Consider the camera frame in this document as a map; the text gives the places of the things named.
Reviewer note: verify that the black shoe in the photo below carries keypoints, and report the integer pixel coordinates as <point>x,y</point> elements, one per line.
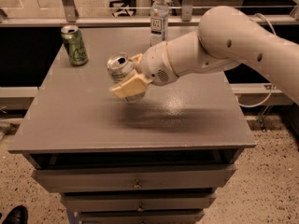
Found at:
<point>18,215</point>

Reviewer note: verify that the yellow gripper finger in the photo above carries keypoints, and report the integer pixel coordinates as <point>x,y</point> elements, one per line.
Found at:
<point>131,86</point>
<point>137,62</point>

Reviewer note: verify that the top grey drawer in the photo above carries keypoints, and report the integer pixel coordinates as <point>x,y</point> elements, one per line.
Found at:
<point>134,178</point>

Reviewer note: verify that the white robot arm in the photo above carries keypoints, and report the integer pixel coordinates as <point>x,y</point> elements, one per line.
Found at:
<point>225,38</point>

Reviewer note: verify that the grey drawer cabinet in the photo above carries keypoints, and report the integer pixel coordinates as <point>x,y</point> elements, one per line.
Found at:
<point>75,122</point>

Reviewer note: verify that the clear plastic water bottle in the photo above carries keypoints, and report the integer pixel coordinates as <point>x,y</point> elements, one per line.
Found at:
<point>158,22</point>

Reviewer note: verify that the black office chair base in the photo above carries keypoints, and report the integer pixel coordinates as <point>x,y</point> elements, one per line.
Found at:
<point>126,8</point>

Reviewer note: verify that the metal railing frame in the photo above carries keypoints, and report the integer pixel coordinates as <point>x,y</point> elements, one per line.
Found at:
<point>97,13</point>

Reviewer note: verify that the middle grey drawer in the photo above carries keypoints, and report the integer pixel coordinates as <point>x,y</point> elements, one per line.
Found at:
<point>138,202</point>

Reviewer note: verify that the silver 7up soda can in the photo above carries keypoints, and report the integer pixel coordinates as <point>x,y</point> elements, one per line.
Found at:
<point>120,68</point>

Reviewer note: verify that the bottom grey drawer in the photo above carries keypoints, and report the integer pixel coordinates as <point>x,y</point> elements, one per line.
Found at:
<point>146,217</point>

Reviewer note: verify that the grey drawer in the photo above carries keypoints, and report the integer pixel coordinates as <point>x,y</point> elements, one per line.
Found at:
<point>138,202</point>
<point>146,217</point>
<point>134,178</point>

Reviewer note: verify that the green soda can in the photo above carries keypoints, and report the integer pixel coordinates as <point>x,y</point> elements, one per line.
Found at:
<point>74,45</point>

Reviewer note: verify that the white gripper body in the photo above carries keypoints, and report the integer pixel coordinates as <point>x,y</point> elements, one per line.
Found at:
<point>154,62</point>

